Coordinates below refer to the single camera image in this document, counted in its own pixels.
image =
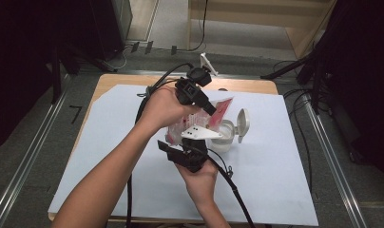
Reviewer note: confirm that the person's left hand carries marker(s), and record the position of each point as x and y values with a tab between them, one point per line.
163	107

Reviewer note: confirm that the white sheet on table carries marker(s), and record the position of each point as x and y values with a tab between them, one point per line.
269	177

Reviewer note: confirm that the red and white plastic bag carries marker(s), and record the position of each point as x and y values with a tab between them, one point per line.
223	109

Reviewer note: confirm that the metal floor rail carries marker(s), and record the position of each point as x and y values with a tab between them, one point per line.
22	177
336	177

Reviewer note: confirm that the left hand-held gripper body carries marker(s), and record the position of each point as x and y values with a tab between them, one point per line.
190	90

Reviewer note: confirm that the clear jar with white lid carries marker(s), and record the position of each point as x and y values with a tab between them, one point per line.
243	122

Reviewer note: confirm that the light wooden shelf unit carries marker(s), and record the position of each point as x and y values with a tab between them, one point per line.
244	19

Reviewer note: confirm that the dark cabinet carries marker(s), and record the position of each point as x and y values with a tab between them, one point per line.
111	25

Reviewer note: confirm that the black metal stand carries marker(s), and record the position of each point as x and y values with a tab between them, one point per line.
315	82

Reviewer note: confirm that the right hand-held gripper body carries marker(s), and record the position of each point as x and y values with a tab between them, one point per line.
193	158

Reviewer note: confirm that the person's right hand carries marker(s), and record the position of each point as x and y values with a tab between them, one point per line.
201	185

